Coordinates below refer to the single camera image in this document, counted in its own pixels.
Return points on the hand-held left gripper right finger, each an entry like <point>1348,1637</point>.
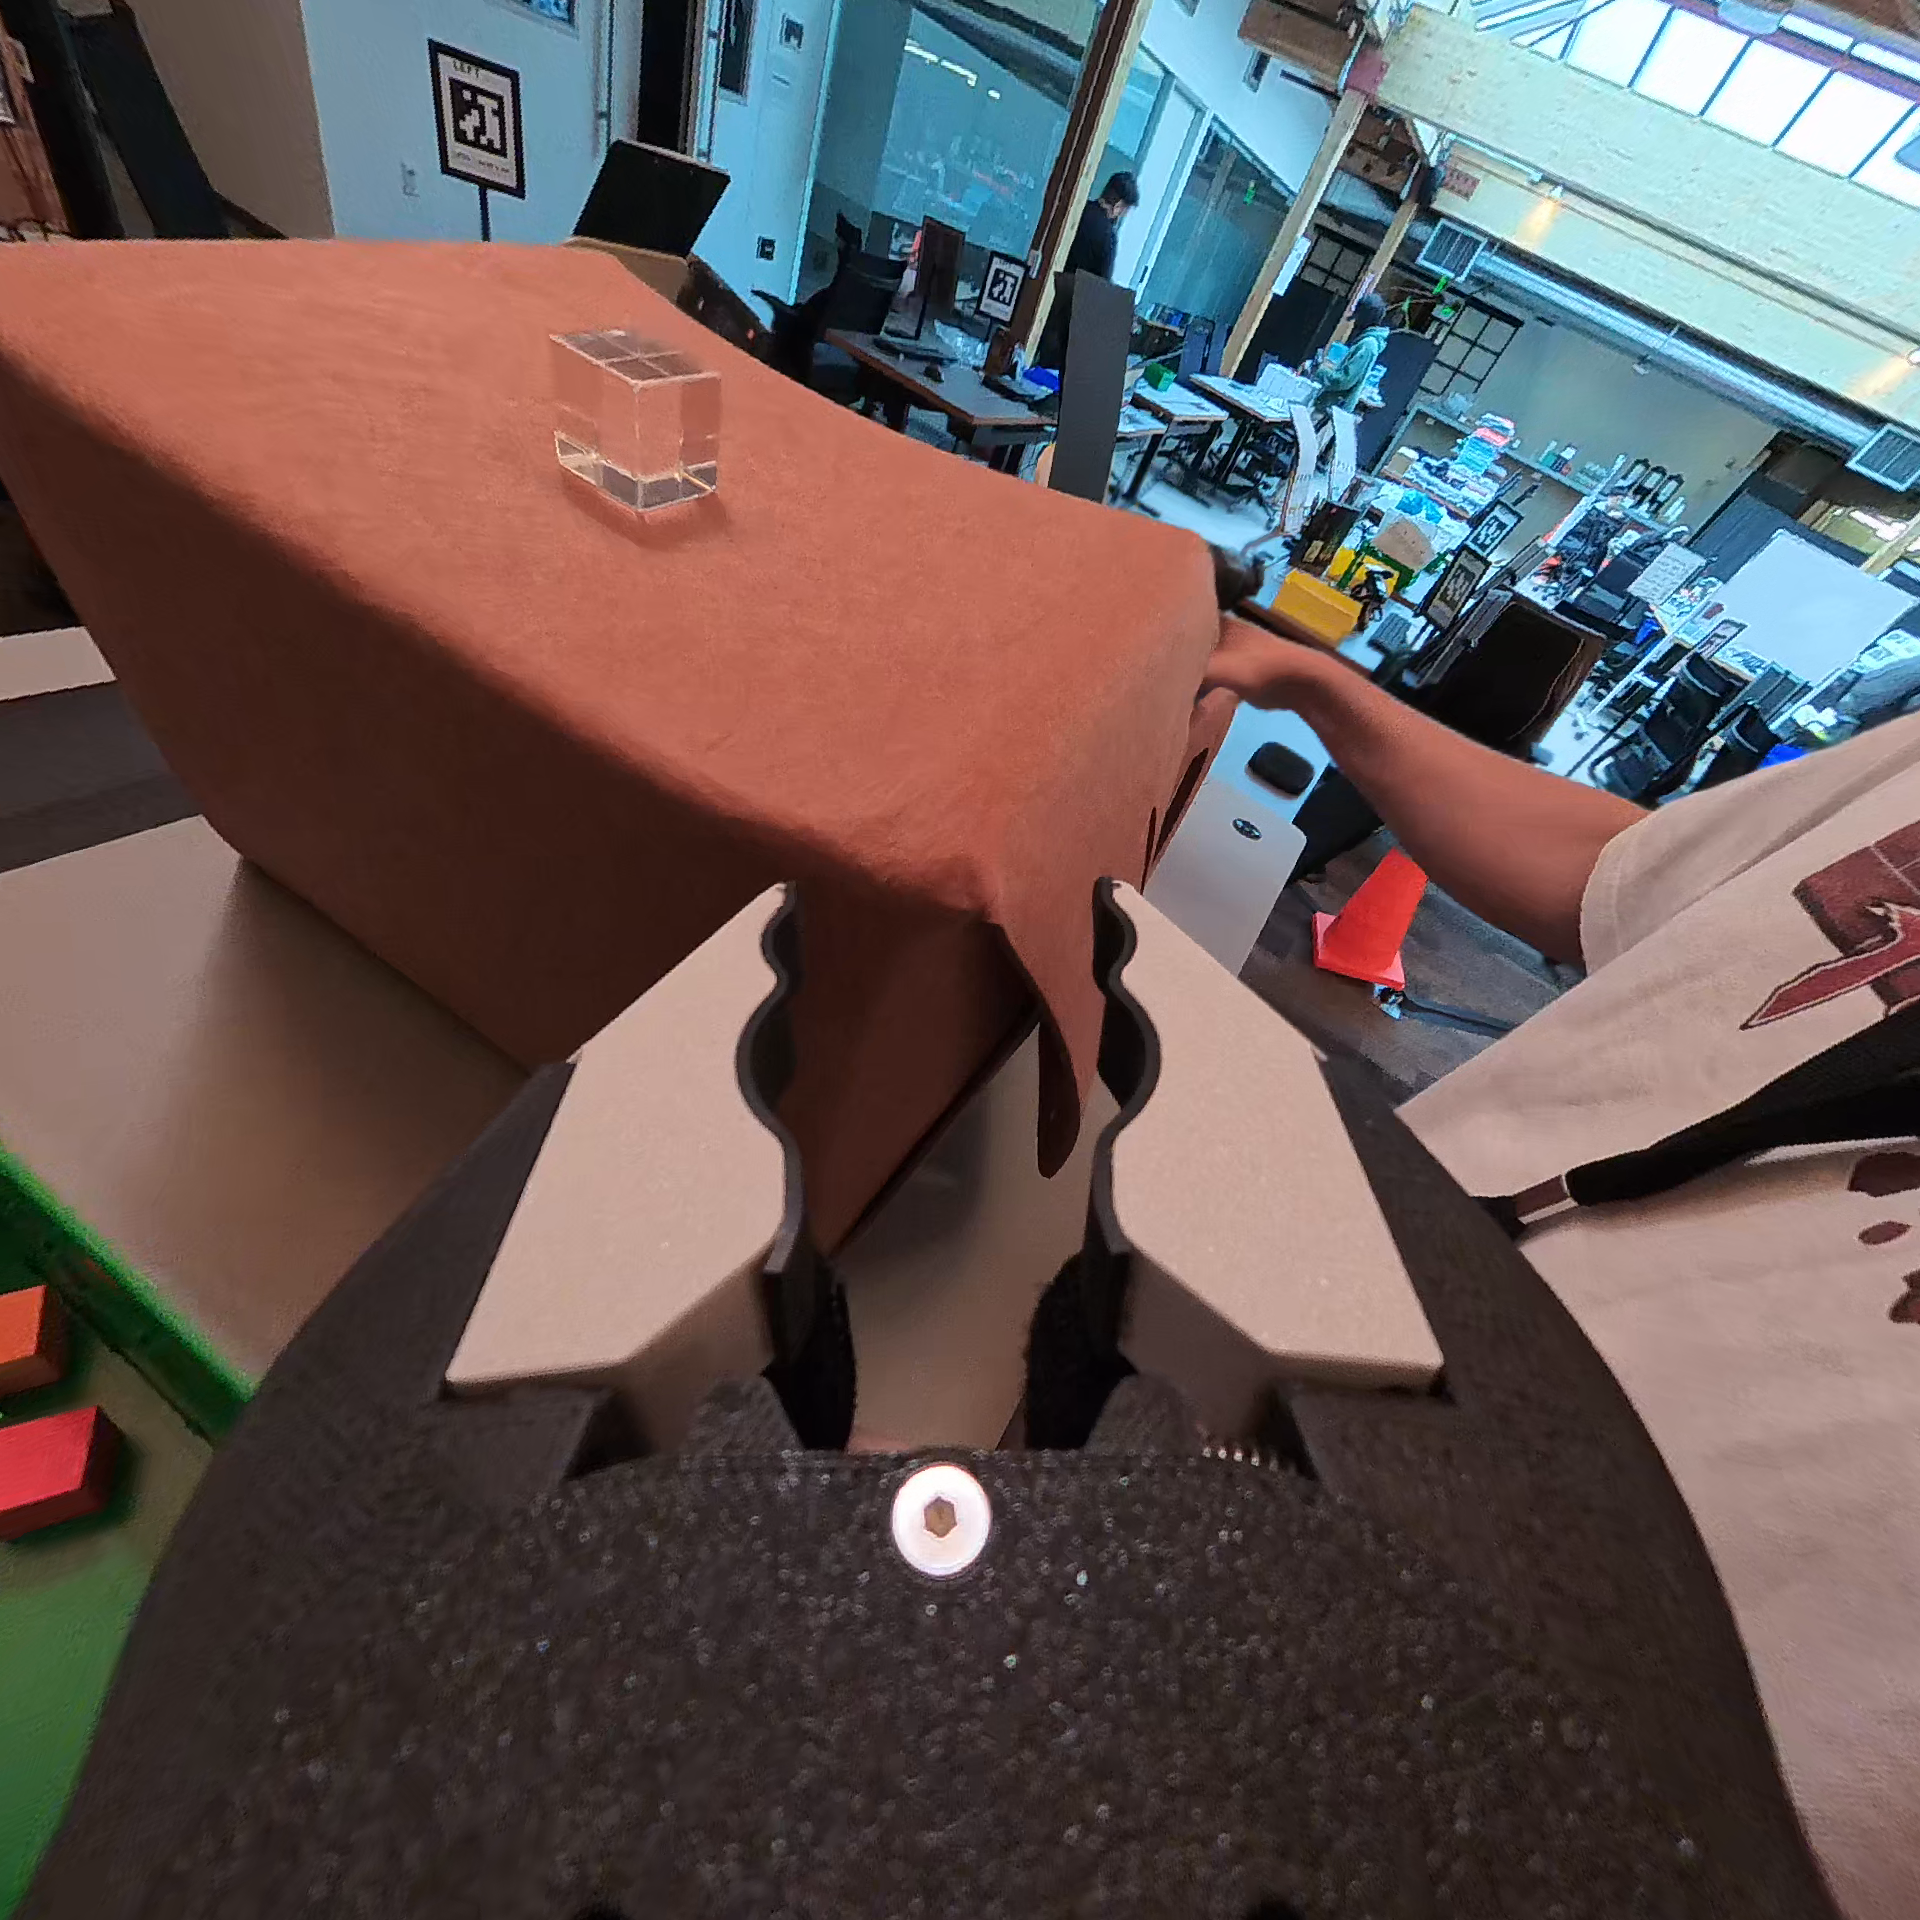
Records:
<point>1275,1229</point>

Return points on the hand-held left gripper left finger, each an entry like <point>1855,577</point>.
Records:
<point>629,1229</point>

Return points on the orange wooden cube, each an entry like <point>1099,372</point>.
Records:
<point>26,1342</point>

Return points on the clear acrylic cube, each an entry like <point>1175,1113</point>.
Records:
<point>638,420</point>

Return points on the red wooden cube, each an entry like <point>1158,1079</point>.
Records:
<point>52,1470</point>

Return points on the green plastic bin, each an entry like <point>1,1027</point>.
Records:
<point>62,1622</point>

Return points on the light grey desk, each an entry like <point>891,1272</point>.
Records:
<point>223,1050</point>
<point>1223,883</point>

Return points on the person's right hand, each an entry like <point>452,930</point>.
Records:
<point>1266,666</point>

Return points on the yellow storage box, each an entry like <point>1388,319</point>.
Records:
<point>1315,603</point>

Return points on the black oval pad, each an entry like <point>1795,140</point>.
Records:
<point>1283,770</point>

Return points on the black leaning panel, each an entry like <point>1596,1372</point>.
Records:
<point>1089,389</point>

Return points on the orange traffic cone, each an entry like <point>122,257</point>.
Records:
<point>1372,930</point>

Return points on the dark wooden table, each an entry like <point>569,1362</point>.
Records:
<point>931,385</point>

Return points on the printed marker sign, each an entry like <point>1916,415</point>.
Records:
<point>1005,289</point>
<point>479,119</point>

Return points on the black badge reel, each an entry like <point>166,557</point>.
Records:
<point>1771,1117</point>

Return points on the rust brown felt bag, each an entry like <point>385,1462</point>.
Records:
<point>449,676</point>

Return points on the black leaning board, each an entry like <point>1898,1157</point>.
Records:
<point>653,195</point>

